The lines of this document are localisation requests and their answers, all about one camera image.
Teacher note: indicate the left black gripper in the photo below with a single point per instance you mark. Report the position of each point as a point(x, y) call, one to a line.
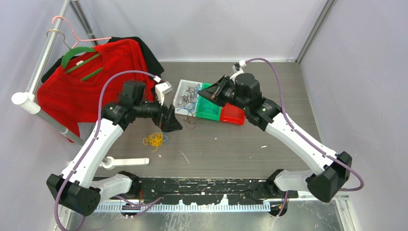
point(166, 119)

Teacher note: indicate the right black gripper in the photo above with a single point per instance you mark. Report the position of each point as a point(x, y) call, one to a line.
point(215, 91)

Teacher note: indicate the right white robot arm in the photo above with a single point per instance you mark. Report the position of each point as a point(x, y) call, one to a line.
point(328, 170)

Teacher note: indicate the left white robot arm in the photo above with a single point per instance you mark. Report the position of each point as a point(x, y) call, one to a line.
point(92, 150)

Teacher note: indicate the green plastic bin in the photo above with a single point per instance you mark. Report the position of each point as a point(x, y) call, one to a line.
point(203, 108)

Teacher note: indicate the red plastic bin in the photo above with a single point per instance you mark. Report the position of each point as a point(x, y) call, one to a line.
point(232, 114)

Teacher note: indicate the white plastic bin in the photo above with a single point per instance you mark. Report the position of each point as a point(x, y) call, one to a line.
point(185, 97)

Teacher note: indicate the black garment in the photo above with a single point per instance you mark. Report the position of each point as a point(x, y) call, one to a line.
point(152, 64)

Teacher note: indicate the white rack foot bar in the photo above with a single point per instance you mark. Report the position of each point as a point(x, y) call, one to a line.
point(127, 162)

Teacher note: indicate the red shirt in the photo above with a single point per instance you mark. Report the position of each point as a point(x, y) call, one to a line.
point(73, 98)

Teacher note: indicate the green clothes hanger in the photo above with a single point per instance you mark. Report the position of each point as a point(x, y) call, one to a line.
point(75, 51)

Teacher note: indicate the pink clothes hanger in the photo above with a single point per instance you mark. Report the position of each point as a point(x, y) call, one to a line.
point(75, 32)

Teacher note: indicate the metal clothes rack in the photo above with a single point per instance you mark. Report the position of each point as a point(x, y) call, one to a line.
point(27, 98)

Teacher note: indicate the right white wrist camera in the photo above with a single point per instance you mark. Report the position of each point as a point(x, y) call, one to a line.
point(237, 68)

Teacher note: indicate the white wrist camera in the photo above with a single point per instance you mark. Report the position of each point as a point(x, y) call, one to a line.
point(161, 90)
point(237, 68)

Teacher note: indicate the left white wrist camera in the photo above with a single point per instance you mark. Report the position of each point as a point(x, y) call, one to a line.
point(161, 90)

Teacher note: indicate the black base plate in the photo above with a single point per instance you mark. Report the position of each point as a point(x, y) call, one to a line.
point(201, 191)

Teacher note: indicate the aluminium rail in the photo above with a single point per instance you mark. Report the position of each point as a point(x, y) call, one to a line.
point(273, 206)

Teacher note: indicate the gold wire hanger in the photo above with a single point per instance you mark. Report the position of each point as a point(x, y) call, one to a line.
point(57, 36)

